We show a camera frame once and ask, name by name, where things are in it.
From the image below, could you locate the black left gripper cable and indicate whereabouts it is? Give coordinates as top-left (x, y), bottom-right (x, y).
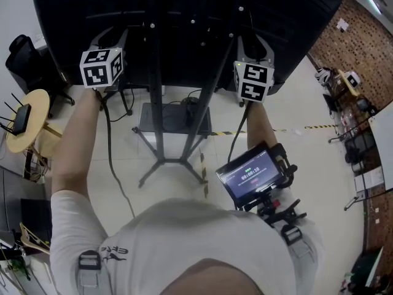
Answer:
top-left (95, 89), bottom-right (136, 218)

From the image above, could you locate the person's right forearm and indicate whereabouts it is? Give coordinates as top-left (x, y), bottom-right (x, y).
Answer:
top-left (244, 101), bottom-right (280, 153)

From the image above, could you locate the white headset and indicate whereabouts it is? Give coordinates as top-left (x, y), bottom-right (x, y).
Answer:
top-left (315, 67), bottom-right (333, 88)

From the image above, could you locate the black flat base plate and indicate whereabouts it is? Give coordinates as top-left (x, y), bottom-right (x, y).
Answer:
top-left (138, 102), bottom-right (212, 135)

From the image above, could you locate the grey shoulder strap with buckle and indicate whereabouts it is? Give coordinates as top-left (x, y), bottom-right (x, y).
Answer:
top-left (270, 219), bottom-right (319, 261)
top-left (76, 249), bottom-right (112, 295)

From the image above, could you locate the large black screen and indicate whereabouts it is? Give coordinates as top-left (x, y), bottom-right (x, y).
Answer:
top-left (29, 0), bottom-right (344, 93)

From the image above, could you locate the grey cabinet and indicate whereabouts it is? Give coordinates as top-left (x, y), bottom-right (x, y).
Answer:
top-left (0, 166), bottom-right (53, 235)

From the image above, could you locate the black router with antennas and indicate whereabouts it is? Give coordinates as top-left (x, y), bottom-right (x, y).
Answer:
top-left (0, 92), bottom-right (33, 136)

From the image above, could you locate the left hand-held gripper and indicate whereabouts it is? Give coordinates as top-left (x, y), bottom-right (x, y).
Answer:
top-left (79, 26), bottom-right (130, 93)

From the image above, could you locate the wooden frame piece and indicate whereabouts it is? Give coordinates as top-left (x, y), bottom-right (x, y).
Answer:
top-left (18, 222), bottom-right (52, 255)

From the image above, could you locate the wooden box with printed tag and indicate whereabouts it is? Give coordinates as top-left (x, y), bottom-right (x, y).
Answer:
top-left (337, 68), bottom-right (362, 97)

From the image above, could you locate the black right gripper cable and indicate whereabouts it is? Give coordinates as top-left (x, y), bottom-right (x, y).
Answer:
top-left (227, 101), bottom-right (251, 165)

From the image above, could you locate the person's left forearm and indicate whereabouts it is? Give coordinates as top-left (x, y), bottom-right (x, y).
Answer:
top-left (50, 87), bottom-right (104, 196)

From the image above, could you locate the black metal screen stand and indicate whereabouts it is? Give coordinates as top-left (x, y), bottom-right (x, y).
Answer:
top-left (131, 0), bottom-right (246, 191)

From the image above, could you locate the white t-shirt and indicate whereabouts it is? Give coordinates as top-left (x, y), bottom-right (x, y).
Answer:
top-left (49, 191), bottom-right (326, 295)

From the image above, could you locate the black office chair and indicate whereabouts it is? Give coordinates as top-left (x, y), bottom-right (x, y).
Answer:
top-left (5, 34), bottom-right (76, 119)

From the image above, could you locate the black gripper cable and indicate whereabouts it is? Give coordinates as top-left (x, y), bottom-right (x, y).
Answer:
top-left (95, 89), bottom-right (136, 218)
top-left (227, 101), bottom-right (251, 165)

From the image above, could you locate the yellow black floor tape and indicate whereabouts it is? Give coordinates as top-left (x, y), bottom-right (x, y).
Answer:
top-left (211, 123), bottom-right (338, 136)
top-left (198, 147), bottom-right (210, 200)

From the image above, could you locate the round wooden side table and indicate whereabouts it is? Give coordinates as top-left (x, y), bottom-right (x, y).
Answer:
top-left (5, 88), bottom-right (64, 166)

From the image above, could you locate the black floor cable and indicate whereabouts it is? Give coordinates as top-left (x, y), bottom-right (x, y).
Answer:
top-left (161, 95), bottom-right (203, 129)

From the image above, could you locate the white desk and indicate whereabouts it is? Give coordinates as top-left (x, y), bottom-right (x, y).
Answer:
top-left (370, 102), bottom-right (393, 196)

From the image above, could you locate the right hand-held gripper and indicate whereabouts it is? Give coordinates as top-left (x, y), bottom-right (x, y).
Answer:
top-left (232, 34), bottom-right (276, 104)

